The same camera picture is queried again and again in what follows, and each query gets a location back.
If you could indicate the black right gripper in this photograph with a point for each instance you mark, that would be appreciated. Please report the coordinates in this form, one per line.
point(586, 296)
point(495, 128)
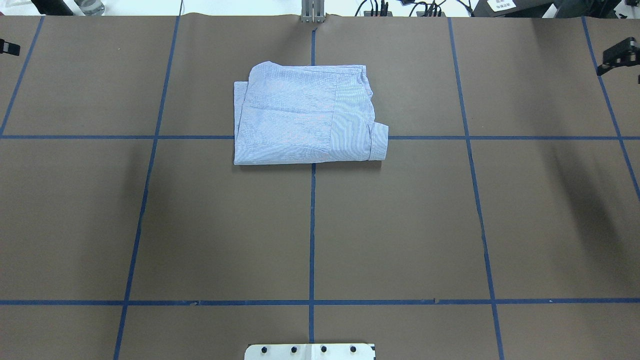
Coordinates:
point(620, 54)

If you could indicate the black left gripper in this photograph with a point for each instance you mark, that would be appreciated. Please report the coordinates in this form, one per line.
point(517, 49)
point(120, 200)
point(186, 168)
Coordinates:
point(9, 47)

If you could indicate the clear water bottle black lid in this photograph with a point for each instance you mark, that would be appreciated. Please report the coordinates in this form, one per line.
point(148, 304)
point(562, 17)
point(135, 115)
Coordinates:
point(91, 7)

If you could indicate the blue striped button shirt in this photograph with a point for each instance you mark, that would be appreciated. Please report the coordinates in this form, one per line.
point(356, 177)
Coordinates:
point(284, 115)

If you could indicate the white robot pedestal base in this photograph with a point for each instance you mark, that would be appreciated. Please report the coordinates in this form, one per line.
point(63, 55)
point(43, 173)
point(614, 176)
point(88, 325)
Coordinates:
point(311, 351)

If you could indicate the aluminium frame post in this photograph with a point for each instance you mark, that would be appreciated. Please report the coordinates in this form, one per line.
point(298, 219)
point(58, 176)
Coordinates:
point(313, 11)

